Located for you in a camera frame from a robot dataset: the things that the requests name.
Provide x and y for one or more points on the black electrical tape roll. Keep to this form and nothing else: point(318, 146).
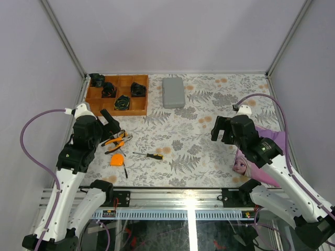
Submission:
point(120, 134)

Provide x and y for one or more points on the purple princess print bag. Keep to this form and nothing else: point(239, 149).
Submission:
point(243, 166)

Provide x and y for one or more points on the orange black pliers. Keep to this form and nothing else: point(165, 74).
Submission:
point(120, 141)

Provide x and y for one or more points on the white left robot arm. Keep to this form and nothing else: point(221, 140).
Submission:
point(59, 228)

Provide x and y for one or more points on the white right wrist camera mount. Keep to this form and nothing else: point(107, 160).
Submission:
point(242, 110)

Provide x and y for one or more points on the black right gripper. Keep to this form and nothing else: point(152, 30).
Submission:
point(222, 123)

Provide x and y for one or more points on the aluminium front rail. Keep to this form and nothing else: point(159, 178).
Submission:
point(179, 198)

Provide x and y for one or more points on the black tape roll right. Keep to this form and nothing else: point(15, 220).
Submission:
point(138, 90)

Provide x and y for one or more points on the black tape roll top-left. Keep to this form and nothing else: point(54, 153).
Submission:
point(97, 80)

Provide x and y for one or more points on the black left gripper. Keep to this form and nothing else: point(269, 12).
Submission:
point(113, 126)

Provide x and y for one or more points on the small black yellow screwdriver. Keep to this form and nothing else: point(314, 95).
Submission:
point(153, 156)

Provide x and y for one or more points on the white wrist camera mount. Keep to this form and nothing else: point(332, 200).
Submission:
point(82, 109)
point(242, 110)

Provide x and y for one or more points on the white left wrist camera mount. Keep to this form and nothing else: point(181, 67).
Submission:
point(82, 109)

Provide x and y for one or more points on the orange wooden compartment tray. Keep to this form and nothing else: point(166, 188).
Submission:
point(138, 105)

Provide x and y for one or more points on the black blue tape roll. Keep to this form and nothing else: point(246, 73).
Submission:
point(122, 103)

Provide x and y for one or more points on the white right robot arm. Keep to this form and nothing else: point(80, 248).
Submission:
point(304, 210)

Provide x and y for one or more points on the grey plastic tool case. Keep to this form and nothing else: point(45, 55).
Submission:
point(173, 93)

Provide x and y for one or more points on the orange tape measure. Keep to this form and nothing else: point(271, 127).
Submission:
point(117, 160)

